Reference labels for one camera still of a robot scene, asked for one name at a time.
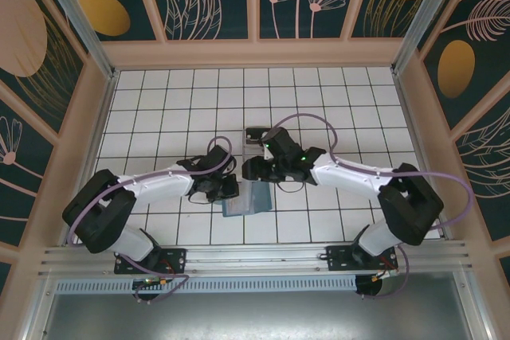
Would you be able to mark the blue-grey cloth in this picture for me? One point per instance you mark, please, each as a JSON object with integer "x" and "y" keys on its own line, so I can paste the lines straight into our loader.
{"x": 263, "y": 200}

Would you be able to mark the black card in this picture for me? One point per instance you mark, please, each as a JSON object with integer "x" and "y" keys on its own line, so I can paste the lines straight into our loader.
{"x": 255, "y": 131}

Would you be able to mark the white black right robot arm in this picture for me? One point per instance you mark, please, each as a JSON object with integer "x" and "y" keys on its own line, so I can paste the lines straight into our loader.
{"x": 350, "y": 177}

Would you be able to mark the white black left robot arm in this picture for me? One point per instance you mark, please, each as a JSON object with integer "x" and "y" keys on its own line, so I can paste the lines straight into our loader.
{"x": 159, "y": 186}

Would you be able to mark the clear acrylic card box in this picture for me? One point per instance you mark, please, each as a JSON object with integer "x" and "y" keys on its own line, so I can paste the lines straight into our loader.
{"x": 251, "y": 145}

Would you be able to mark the grey metal sheet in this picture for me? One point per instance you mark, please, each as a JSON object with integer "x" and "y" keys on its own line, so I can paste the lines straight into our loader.
{"x": 255, "y": 316}

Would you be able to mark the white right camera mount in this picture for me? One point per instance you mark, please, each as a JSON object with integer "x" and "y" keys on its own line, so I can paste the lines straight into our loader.
{"x": 267, "y": 153}

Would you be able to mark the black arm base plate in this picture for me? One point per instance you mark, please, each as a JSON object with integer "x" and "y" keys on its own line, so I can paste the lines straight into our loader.
{"x": 338, "y": 260}
{"x": 175, "y": 260}

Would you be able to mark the aluminium mounting rail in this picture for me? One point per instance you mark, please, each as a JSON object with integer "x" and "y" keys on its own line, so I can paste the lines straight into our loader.
{"x": 255, "y": 256}

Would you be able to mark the aluminium frame post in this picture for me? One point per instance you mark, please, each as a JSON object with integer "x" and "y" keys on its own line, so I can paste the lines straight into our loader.
{"x": 75, "y": 17}
{"x": 418, "y": 17}

